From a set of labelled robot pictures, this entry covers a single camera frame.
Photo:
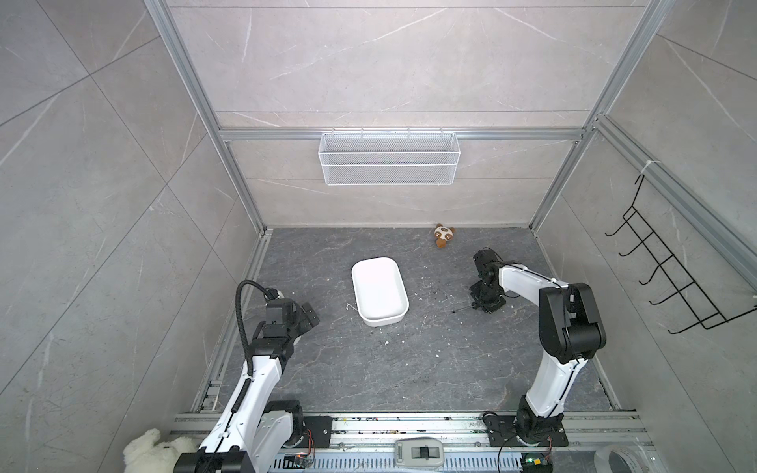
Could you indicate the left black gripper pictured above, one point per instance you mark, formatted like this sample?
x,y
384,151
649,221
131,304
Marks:
x,y
305,324

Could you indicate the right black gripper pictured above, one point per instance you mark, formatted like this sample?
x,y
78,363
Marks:
x,y
488,307

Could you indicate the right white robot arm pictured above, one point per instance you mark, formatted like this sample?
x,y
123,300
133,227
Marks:
x,y
570,332

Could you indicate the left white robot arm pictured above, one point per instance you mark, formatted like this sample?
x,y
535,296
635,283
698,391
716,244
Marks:
x,y
252,429

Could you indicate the white plastic bin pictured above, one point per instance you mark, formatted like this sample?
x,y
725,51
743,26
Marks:
x,y
380,293

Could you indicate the brown white plush toy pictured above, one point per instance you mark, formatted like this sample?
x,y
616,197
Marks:
x,y
443,235

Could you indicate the white fluffy plush toy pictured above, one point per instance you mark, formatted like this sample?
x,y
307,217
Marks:
x,y
148,454

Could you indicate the clear tape roll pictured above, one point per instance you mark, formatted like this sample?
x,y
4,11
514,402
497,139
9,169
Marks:
x,y
621,458

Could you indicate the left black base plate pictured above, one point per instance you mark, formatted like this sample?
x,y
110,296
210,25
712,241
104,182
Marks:
x,y
318,430

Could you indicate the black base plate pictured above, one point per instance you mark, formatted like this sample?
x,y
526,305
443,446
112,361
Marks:
x,y
318,430
502,430

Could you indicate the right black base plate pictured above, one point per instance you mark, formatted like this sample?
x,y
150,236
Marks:
x,y
502,430

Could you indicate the white wire mesh basket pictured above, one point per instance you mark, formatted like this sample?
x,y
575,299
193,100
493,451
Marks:
x,y
389,158

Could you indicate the grey switch box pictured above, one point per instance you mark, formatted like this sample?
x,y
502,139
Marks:
x,y
423,453

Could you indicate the black wire hook rack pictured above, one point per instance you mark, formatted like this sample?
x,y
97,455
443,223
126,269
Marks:
x,y
669,268

